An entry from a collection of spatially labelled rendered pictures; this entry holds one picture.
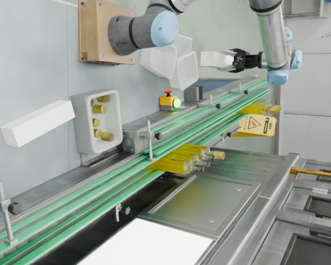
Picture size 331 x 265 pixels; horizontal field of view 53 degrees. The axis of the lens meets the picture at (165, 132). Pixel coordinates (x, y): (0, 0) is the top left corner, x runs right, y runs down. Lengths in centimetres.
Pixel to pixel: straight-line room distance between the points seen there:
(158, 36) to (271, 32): 38
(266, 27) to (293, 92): 617
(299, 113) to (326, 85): 74
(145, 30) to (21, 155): 60
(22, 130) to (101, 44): 42
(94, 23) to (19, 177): 59
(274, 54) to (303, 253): 66
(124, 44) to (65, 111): 33
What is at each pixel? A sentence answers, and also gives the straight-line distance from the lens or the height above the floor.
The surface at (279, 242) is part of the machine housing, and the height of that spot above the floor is 148.
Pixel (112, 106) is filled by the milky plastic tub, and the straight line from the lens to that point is 137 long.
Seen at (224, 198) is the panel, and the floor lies 123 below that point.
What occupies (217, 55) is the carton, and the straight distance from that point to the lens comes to 152.
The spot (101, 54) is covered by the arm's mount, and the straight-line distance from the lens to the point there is 127.
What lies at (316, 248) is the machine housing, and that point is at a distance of 126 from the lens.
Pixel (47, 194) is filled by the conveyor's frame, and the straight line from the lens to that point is 116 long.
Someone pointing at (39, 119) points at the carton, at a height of 81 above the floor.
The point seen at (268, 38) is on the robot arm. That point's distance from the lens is 115.
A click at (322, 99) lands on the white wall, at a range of 720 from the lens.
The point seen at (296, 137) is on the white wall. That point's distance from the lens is 746.
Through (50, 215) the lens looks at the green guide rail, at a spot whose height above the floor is 93.
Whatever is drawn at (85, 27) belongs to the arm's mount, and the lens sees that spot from 132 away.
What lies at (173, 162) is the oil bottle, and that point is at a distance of 141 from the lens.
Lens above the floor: 171
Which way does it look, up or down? 31 degrees down
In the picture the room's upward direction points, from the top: 96 degrees clockwise
